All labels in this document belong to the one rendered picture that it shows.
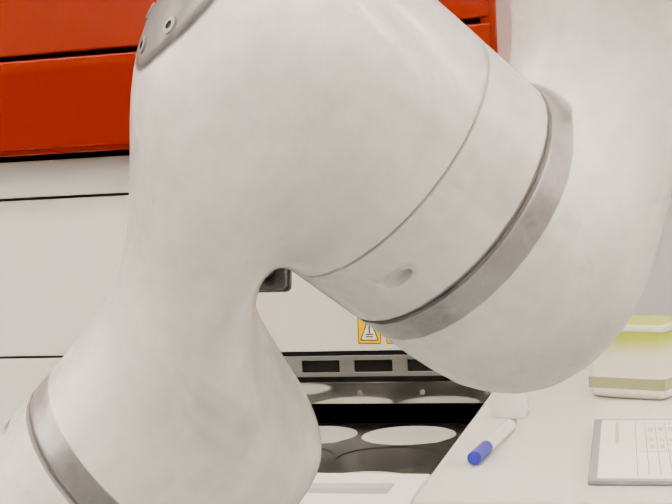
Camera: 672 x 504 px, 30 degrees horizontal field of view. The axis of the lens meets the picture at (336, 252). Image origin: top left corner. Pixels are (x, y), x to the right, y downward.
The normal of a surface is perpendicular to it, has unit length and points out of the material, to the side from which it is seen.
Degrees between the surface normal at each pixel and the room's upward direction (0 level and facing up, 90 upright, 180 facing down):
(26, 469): 71
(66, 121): 90
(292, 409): 75
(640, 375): 90
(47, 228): 90
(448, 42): 67
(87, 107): 90
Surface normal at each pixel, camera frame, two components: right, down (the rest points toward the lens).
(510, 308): 0.15, 0.49
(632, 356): -0.57, 0.07
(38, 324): -0.25, 0.07
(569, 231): 0.44, 0.00
